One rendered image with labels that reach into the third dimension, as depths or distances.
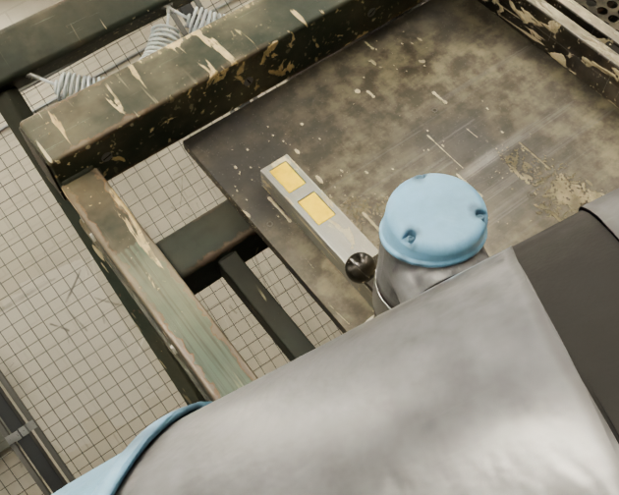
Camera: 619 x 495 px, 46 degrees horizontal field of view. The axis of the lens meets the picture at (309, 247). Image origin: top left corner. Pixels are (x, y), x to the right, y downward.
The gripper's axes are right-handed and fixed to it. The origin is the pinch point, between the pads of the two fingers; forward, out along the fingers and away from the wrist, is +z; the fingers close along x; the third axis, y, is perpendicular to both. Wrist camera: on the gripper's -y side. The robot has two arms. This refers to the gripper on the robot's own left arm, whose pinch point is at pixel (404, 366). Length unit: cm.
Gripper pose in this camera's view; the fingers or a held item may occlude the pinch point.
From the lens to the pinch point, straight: 84.6
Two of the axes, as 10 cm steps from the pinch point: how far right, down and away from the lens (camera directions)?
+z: 0.2, 5.1, 8.6
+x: 8.4, 4.6, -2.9
